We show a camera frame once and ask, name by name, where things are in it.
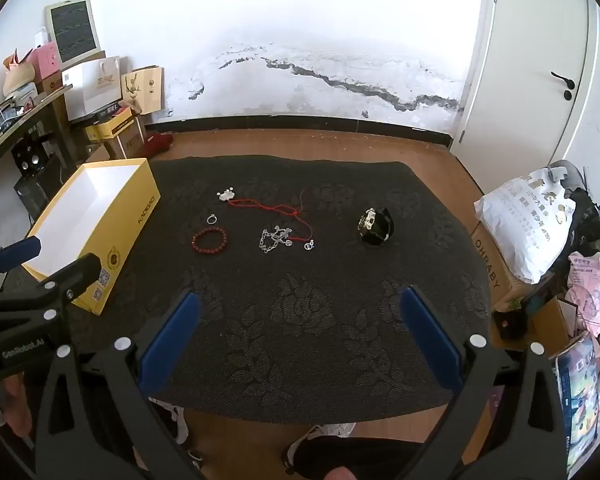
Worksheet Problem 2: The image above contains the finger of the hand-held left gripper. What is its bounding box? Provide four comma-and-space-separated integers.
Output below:
0, 235, 42, 293
40, 254, 103, 321

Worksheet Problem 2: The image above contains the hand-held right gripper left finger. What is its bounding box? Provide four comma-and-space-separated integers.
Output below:
34, 290, 203, 480

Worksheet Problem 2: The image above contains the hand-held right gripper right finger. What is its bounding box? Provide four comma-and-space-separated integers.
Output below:
399, 285, 568, 480

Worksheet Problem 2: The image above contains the yellow cardboard box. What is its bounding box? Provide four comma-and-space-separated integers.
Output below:
21, 158, 161, 316

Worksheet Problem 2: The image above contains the red bead bracelet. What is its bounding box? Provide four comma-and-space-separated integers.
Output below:
191, 227, 229, 254

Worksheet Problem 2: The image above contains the black wristwatch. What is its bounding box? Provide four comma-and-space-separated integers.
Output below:
356, 206, 397, 247

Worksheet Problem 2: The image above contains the silver chain bracelet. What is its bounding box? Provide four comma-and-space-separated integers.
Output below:
257, 225, 295, 256

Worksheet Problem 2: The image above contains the red string with silver charm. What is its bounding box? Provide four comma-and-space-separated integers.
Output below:
287, 187, 316, 252

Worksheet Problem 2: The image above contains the white pendant red cord necklace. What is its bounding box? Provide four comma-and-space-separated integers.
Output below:
216, 187, 303, 217

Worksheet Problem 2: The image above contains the person's left hand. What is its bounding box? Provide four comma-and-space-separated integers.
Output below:
0, 374, 35, 438

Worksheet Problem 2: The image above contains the small black box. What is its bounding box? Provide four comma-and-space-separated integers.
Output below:
492, 307, 528, 341

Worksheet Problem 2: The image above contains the lettered cardboard box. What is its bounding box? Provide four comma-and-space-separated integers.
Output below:
470, 222, 531, 313

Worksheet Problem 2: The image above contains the black speaker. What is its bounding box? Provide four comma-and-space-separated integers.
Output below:
11, 135, 51, 176

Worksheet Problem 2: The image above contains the dark floral patterned mat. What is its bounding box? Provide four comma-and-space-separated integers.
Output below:
77, 155, 492, 418

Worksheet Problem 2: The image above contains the dark desk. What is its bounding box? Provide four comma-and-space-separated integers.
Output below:
0, 82, 73, 181

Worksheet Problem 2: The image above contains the brown cardboard box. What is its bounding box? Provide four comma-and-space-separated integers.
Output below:
102, 117, 148, 158

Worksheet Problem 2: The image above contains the white printed plastic bag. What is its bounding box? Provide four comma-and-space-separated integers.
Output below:
474, 165, 577, 283

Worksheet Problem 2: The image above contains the flat yellow box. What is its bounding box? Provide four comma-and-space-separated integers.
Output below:
85, 108, 136, 142

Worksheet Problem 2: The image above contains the red cloth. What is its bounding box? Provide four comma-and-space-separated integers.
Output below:
145, 132, 174, 158

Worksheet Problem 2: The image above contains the black and white shoe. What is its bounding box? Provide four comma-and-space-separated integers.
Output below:
282, 422, 358, 476

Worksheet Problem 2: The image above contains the colourful printed box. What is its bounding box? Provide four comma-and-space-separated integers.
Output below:
555, 332, 600, 466

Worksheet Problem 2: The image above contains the pink printed packet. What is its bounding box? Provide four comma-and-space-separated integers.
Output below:
566, 254, 600, 336

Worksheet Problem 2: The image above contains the beige woven bag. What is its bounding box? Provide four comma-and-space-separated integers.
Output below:
2, 55, 38, 98

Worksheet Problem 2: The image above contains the white gift bag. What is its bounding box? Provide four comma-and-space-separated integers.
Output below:
61, 56, 123, 122

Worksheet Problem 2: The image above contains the brown gift bag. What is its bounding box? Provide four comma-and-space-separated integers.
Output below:
121, 66, 165, 116

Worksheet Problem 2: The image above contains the pink box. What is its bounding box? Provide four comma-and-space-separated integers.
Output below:
30, 42, 63, 81

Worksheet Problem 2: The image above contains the black cloth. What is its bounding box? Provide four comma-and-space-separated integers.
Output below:
567, 187, 600, 256

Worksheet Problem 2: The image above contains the white-framed dark board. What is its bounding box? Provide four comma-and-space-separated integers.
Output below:
44, 0, 102, 65

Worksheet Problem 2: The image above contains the white door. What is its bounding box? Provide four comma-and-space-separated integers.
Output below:
452, 0, 600, 171

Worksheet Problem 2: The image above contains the black door handle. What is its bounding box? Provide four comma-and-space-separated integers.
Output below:
551, 71, 576, 101

